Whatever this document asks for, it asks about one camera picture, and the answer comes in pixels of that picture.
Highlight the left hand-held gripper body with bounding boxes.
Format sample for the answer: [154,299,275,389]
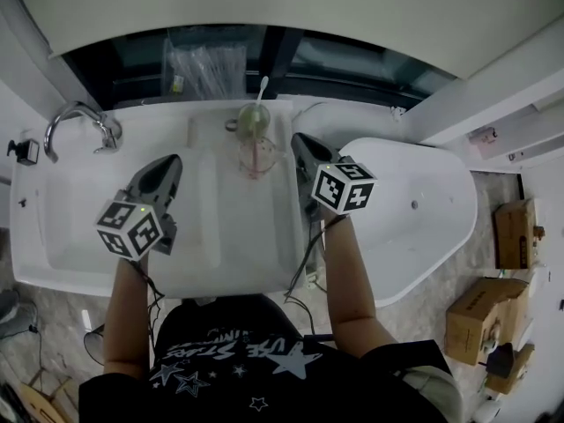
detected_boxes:
[94,189,179,263]

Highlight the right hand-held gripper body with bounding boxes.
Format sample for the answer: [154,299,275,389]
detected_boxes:
[295,160,379,222]

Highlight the clear pink dotted cup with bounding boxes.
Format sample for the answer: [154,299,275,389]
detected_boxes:
[237,135,278,182]

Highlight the green cup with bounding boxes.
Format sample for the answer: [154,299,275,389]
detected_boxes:
[225,102,272,143]

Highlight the person's right forearm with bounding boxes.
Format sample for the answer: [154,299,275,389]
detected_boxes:
[323,211,400,360]

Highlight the person's left forearm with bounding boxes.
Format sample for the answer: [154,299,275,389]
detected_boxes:
[103,253,155,375]

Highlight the white sink vanity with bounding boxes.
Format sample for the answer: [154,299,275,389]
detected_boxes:
[9,99,309,301]

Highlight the chrome faucet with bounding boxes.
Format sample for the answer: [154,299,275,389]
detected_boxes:
[42,100,124,164]

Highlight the white power strip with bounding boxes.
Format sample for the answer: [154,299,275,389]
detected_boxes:
[302,253,322,291]

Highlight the dark framed window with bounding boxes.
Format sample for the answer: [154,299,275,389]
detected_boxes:
[61,24,437,112]

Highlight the dark green white bathtub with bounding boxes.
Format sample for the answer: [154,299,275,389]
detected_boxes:
[338,137,479,310]

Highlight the clear plastic bag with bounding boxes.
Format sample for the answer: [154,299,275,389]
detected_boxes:
[161,37,248,104]

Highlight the black round mesh object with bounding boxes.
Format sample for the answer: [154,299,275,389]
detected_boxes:
[83,323,107,369]

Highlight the brown cardboard box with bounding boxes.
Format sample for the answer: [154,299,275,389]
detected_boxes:
[492,198,546,271]
[444,277,530,367]
[483,344,537,397]

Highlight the black star-print t-shirt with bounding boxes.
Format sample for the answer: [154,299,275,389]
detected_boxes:
[78,294,464,423]

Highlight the black cable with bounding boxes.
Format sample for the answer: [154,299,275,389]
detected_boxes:
[283,213,352,338]
[130,260,167,356]

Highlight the wooden frame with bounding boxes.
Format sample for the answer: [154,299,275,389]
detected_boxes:
[19,376,80,423]

